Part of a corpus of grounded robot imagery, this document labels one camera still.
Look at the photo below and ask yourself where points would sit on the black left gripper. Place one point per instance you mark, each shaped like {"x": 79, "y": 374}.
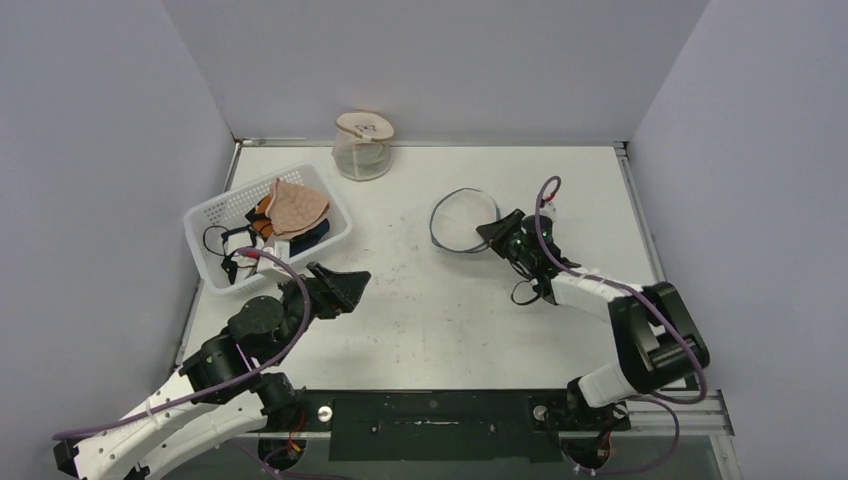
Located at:
{"x": 345, "y": 289}

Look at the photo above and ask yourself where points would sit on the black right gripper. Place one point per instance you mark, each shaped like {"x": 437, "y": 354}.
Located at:
{"x": 513, "y": 235}

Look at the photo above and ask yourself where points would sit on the beige lace bra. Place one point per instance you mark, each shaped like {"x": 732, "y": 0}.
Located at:
{"x": 294, "y": 209}

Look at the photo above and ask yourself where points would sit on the white mesh bag beige trim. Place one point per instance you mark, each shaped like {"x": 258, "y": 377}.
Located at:
{"x": 361, "y": 149}

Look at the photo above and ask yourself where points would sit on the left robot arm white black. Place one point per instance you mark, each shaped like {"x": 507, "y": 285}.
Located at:
{"x": 226, "y": 388}

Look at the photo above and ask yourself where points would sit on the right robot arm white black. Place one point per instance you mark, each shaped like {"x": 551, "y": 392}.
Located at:
{"x": 656, "y": 340}

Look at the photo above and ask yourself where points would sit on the navy blue bra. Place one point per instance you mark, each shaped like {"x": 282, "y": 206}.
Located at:
{"x": 308, "y": 240}

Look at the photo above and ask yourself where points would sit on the white perforated plastic basket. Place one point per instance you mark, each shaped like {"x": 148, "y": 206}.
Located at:
{"x": 228, "y": 211}

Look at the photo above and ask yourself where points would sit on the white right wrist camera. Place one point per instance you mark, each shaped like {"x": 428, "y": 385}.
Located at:
{"x": 547, "y": 209}

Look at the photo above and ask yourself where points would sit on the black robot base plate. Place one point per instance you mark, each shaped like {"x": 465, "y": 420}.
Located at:
{"x": 363, "y": 444}

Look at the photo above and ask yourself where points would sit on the aluminium front frame rail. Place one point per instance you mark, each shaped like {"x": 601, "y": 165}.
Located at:
{"x": 485, "y": 412}

